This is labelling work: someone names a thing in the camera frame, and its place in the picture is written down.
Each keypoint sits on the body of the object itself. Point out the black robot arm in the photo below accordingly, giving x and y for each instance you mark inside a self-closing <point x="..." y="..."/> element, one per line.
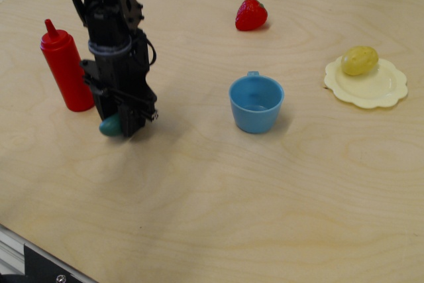
<point x="109" y="22"/>

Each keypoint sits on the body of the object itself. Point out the blue plastic cup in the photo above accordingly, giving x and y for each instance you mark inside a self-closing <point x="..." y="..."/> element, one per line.
<point x="255" y="102"/>

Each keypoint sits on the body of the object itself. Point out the green toy cucumber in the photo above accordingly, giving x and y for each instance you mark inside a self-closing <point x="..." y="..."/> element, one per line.
<point x="111" y="126"/>

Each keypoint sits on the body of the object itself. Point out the black corner bracket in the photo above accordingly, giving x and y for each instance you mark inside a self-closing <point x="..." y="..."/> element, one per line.
<point x="41" y="266"/>

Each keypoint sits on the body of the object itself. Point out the red toy strawberry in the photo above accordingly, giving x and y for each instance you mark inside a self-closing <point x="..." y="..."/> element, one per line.
<point x="250" y="15"/>

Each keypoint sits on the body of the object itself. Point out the cream scalloped plate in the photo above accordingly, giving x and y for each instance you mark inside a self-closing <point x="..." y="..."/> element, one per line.
<point x="383" y="86"/>

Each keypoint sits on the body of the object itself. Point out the yellow toy potato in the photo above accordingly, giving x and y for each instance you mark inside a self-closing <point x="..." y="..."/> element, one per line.
<point x="359" y="60"/>

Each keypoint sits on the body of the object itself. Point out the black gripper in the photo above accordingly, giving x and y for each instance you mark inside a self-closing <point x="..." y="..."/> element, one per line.
<point x="117" y="80"/>

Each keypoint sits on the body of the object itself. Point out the red squeeze bottle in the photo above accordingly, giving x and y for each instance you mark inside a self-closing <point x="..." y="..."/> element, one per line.
<point x="63" y="59"/>

